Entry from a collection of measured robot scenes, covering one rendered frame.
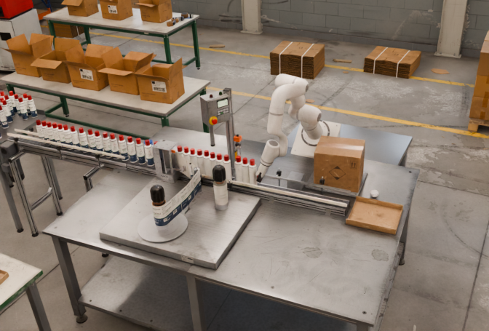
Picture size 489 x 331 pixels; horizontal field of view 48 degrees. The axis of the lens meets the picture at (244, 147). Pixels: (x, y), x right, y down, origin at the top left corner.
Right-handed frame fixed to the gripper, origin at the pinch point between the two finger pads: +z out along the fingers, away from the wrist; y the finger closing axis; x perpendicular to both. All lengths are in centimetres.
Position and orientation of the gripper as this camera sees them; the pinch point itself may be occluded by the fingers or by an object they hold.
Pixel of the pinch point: (259, 179)
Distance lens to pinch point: 363.8
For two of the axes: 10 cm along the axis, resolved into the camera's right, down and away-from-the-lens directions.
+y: -4.0, 4.8, -7.8
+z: -2.6, 7.6, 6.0
